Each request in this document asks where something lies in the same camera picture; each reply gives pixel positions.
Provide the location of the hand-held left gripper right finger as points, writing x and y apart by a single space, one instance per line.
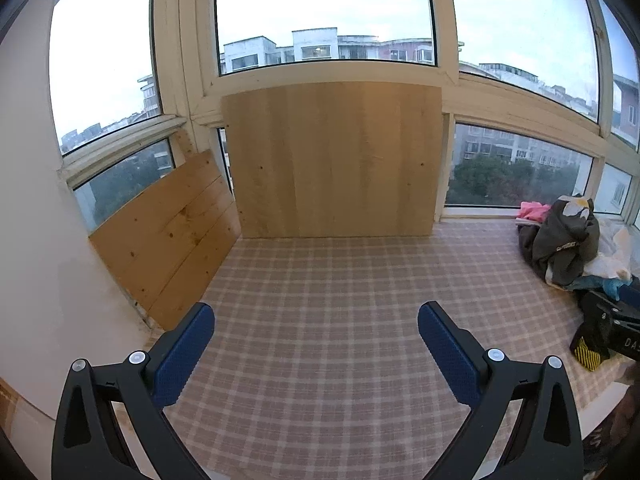
445 355

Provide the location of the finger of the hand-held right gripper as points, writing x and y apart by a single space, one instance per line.
625 342

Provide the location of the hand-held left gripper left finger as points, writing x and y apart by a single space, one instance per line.
182 350

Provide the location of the grey flower print t-shirt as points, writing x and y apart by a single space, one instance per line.
565 245

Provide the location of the teal cloth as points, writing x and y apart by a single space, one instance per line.
610 287

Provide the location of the white cloth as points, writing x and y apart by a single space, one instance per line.
610 260

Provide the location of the person's dark patterned clothing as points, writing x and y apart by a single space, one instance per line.
615 435

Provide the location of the knotty pine plank board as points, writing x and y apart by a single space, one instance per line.
165 240

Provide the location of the plaid bed sheet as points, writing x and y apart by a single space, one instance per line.
325 310

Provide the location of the dark brown garment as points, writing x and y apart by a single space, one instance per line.
527 245

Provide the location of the pink garment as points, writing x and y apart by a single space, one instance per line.
532 210

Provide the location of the apartment buildings outside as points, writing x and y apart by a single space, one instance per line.
500 150

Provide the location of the light plywood board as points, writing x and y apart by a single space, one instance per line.
330 160

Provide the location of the cream window frame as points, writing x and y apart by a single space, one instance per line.
195 60

